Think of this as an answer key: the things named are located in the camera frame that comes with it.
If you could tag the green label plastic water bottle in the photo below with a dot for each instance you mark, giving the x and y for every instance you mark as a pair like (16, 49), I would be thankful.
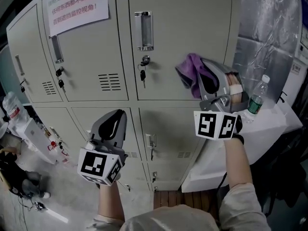
(256, 100)

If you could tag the black metal bracket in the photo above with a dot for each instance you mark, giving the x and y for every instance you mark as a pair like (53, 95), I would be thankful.
(283, 97)

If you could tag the white paper notice sheet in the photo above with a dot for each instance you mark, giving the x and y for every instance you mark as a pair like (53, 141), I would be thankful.
(77, 8)

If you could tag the black-headed locker key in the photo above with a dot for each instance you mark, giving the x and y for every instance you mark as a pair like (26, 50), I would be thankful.
(60, 82)
(143, 74)
(22, 88)

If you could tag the grey metal locker door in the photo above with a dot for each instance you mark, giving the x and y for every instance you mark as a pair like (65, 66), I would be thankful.
(173, 32)

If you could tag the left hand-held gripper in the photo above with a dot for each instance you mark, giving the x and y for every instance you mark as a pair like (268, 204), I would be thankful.
(92, 165)

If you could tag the silver foil sheet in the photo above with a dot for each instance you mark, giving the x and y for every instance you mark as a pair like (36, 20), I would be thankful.
(269, 32)

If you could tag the grey metal locker cabinet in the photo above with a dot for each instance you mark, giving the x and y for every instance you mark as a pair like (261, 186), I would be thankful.
(96, 56)

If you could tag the white wall device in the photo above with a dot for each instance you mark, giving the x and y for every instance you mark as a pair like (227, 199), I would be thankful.
(303, 42)

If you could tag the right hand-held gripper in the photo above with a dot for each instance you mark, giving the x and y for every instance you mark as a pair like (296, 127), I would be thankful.
(216, 125)

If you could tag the white water dispenser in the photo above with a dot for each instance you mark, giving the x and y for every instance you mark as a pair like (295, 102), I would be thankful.
(33, 138)

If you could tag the small black electronic device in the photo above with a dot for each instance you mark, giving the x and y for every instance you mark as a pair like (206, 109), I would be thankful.
(39, 206)

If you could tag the person's grey printed shirt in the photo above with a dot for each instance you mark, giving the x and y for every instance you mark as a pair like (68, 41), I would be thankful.
(168, 220)

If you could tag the slatted wooden bench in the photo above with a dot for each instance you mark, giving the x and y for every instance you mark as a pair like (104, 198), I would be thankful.
(173, 198)

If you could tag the large dispenser water jug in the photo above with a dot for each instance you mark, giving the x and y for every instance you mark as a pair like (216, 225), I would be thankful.
(14, 109)

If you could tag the purple wiping cloth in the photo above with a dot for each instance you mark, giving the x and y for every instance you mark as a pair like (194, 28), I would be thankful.
(192, 64)

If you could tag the person's right hand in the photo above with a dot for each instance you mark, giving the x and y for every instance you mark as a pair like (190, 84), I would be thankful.
(234, 88)

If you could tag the person's left forearm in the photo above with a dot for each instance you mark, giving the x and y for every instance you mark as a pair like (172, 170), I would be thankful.
(110, 201)

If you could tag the black swivel chair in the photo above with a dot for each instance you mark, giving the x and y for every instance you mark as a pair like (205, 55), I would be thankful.
(288, 177)

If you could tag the person's right forearm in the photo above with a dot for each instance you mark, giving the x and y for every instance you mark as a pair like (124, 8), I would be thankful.
(237, 162)

